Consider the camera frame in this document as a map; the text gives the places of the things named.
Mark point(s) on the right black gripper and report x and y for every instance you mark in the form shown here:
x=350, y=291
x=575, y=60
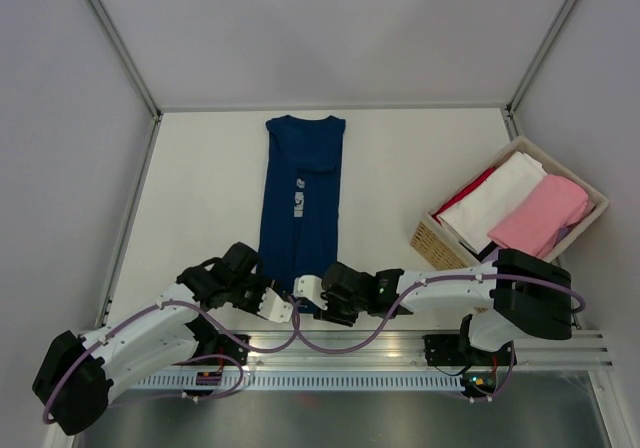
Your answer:
x=331, y=315

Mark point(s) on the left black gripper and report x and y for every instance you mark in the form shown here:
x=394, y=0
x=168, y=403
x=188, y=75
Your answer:
x=262, y=283

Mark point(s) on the blue t shirt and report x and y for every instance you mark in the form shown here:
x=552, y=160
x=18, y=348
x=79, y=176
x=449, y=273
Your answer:
x=300, y=212

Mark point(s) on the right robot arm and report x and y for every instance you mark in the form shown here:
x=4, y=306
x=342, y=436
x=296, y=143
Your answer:
x=515, y=296

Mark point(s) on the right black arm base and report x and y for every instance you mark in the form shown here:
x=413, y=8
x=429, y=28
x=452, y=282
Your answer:
x=451, y=350

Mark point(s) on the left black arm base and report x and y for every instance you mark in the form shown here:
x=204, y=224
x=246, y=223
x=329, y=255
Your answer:
x=230, y=348

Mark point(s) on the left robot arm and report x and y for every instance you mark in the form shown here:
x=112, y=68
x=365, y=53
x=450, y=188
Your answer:
x=82, y=374

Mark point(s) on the white rolled t shirt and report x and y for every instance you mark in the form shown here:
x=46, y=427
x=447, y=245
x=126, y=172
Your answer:
x=477, y=213

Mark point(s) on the red rolled t shirt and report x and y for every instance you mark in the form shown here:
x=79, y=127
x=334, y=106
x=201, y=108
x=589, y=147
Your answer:
x=465, y=191

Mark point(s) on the wicker basket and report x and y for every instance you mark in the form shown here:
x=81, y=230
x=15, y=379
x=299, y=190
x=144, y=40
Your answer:
x=444, y=251

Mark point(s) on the purple rolled t shirt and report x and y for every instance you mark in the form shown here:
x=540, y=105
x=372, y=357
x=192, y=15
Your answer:
x=563, y=233

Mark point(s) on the pink rolled t shirt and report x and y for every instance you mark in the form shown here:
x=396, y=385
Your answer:
x=533, y=227

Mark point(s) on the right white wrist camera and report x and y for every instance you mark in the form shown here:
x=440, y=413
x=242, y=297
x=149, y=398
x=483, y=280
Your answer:
x=309, y=287

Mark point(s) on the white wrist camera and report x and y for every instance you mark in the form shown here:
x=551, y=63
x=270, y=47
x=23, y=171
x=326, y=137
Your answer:
x=274, y=309
x=309, y=287

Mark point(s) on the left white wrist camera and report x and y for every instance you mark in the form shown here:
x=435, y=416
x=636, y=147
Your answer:
x=274, y=309

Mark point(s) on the white slotted cable duct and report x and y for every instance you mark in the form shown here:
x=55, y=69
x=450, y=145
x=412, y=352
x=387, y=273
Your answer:
x=302, y=381

